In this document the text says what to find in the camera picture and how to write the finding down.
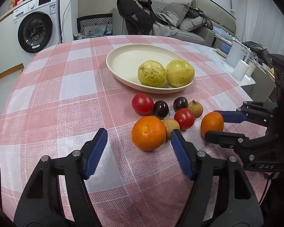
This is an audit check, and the white cup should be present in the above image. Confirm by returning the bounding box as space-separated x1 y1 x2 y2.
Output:
233 59 250 81
245 61 257 77

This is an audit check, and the pink checkered tablecloth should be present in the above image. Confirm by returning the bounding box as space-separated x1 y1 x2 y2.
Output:
0 35 272 227

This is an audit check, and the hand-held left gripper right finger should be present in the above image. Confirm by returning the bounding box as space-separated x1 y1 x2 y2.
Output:
170 129 265 227

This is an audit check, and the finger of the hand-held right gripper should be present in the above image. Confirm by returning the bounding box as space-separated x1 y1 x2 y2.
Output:
214 102 278 124
205 131 250 150

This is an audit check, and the grey garment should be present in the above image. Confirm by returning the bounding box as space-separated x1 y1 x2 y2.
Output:
153 12 180 37

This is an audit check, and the brown longan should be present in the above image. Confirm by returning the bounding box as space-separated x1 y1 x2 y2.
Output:
187 100 203 119
162 118 180 139

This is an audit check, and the white kettle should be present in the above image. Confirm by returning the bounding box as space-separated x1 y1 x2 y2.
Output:
227 40 251 68

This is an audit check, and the dark clothing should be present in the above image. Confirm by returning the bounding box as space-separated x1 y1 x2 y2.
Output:
241 41 270 64

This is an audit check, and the red tomato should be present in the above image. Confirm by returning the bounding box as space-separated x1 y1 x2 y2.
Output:
132 94 154 114
174 108 195 130

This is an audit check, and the blue and white container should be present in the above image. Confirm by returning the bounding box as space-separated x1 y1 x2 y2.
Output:
216 40 233 58

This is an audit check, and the smooth yellow guava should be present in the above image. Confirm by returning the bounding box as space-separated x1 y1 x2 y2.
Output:
165 59 195 87

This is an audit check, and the dark clothes pile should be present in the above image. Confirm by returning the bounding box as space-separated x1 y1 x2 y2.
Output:
187 6 214 29

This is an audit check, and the teal plastic bag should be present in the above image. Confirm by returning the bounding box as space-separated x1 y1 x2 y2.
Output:
85 25 113 37

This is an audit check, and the rough yellow guava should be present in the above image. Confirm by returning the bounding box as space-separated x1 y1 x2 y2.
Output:
137 61 167 87

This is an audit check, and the white washing machine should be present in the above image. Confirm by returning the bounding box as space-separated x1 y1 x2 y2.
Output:
13 0 62 54

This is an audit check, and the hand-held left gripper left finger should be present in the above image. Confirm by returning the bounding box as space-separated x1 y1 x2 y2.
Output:
13 128 109 227

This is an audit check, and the grey cushion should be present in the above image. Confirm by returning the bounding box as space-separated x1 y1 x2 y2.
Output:
177 16 209 32
163 2 190 20

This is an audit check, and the large orange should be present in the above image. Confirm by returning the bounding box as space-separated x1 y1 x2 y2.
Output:
131 116 167 151

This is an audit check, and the dark purple plum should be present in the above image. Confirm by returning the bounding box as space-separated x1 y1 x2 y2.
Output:
173 97 188 112
153 101 169 119

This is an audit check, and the black patterned storage basket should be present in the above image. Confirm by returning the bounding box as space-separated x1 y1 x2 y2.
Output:
77 14 114 39

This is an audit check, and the cream oval plate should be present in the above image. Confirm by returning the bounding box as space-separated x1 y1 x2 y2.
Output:
106 44 196 93

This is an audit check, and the black jacket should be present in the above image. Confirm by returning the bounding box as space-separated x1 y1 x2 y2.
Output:
116 0 157 37

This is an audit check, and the grey sofa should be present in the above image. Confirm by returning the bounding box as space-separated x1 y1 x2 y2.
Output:
112 0 236 48

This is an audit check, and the small orange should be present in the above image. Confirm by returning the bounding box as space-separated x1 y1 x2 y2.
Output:
201 111 225 138

